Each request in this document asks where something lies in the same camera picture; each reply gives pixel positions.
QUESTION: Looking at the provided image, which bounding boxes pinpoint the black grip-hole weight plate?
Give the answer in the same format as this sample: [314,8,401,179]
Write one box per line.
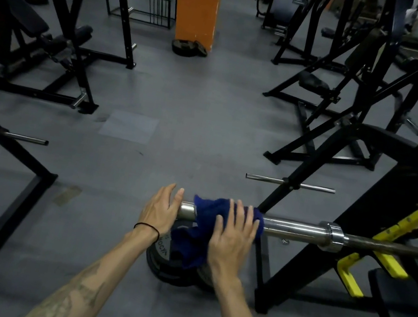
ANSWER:
[192,259,222,291]

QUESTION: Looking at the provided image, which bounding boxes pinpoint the small black weight plate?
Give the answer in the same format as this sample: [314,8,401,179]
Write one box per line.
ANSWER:
[191,40,210,58]
[169,37,200,60]

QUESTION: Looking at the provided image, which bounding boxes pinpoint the black squat rack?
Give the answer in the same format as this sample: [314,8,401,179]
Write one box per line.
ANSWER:
[77,0,148,71]

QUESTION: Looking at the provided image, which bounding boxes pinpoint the black plate-loaded machine frame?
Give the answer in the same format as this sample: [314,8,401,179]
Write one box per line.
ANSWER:
[270,0,363,78]

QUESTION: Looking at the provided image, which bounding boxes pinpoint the black rack base frame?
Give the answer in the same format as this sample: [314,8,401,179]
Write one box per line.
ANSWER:
[0,97,70,286]

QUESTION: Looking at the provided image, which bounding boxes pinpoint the black incline bench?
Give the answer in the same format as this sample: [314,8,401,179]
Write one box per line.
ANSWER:
[0,0,118,117]

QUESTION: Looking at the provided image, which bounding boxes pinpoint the yellow bar hook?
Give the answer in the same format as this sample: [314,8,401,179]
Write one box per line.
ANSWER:
[331,162,418,310]

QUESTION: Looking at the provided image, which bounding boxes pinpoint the person's left hand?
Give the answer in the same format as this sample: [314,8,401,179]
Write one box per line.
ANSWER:
[133,178,186,245]

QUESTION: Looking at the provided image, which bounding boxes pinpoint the black and red lever machine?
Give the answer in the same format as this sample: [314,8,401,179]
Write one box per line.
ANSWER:
[251,0,418,190]

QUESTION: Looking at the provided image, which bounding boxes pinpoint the steel barbell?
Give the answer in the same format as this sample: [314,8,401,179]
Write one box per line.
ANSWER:
[175,195,418,268]

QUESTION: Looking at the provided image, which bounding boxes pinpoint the grey panel weight machine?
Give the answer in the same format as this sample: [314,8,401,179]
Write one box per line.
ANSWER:
[261,0,308,36]

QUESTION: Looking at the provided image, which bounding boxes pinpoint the black hair tie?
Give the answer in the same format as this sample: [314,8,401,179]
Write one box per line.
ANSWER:
[132,221,162,243]

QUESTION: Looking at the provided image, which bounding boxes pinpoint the black weight plate white lettering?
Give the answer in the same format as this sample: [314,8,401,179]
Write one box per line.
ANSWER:
[140,215,218,292]

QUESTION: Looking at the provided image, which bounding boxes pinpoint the blue cleaning cloth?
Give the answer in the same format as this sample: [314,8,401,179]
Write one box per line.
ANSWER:
[165,190,268,282]

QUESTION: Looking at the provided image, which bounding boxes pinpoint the person's left forearm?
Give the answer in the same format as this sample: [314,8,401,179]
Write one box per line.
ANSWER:
[18,211,161,317]

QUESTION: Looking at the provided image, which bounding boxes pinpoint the black bench press rack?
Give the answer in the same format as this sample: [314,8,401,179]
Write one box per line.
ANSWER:
[220,101,418,317]

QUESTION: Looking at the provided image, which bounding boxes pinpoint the wide orange pillar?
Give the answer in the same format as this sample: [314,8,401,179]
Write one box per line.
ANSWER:
[164,0,222,52]

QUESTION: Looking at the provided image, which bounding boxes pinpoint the person's right hand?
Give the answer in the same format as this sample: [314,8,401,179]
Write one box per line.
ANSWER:
[201,196,264,291]

